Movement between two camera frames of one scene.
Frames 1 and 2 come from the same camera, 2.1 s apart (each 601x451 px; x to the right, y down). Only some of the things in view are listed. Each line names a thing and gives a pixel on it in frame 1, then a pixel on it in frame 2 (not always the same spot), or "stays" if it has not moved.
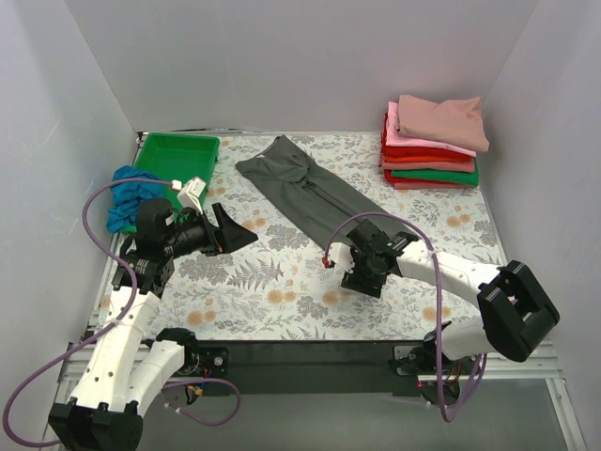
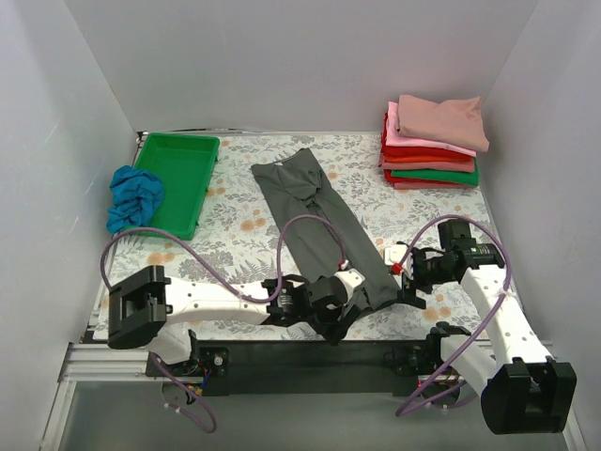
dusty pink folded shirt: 457,121 stays
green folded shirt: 446,176 stays
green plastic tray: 177,157 stays
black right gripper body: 358,282 → 412,280
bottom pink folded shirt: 418,185 stays
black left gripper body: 215,233 → 345,318
